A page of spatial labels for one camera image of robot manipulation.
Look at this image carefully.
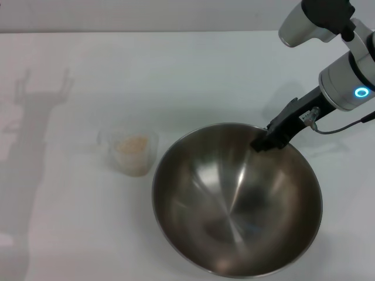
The uncooked rice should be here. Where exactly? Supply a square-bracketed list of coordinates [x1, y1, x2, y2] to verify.
[115, 135, 150, 176]

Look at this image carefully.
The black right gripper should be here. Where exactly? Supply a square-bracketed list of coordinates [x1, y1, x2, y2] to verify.
[251, 85, 338, 153]

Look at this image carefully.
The clear plastic measuring cup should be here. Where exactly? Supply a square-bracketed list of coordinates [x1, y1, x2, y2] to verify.
[98, 122, 161, 177]

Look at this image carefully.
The large stainless steel bowl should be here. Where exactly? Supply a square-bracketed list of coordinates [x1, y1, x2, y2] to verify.
[151, 122, 323, 278]

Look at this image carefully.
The thin grey cable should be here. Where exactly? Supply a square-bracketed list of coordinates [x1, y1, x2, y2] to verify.
[304, 107, 375, 135]

